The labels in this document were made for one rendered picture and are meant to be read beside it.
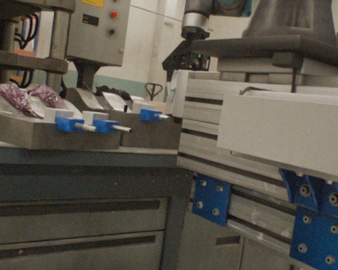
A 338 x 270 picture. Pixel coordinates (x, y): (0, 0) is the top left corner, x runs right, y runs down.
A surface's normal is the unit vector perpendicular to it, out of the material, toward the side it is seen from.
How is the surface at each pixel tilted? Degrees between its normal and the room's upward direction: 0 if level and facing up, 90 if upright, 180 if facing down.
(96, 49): 90
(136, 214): 90
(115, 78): 90
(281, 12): 72
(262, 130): 90
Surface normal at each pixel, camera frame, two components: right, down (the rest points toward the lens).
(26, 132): -0.57, -0.02
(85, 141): 0.81, 0.15
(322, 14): 0.47, -0.18
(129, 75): 0.64, 0.14
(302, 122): -0.80, -0.07
